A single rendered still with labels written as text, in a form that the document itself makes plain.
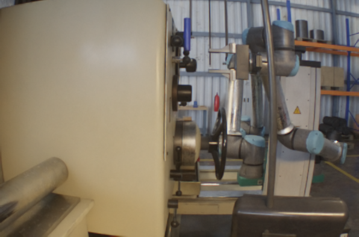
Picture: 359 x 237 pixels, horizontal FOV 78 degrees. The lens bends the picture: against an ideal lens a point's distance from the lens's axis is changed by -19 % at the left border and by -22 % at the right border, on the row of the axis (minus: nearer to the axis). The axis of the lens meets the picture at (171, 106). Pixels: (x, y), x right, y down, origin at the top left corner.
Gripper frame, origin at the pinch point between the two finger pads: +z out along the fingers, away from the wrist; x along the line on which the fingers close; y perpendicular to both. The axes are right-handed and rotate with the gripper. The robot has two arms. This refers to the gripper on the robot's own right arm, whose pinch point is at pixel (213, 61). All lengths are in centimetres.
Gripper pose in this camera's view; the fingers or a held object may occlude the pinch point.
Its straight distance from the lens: 101.5
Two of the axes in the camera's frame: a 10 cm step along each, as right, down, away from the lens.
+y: 0.8, -0.8, 9.9
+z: -10.0, -0.2, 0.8
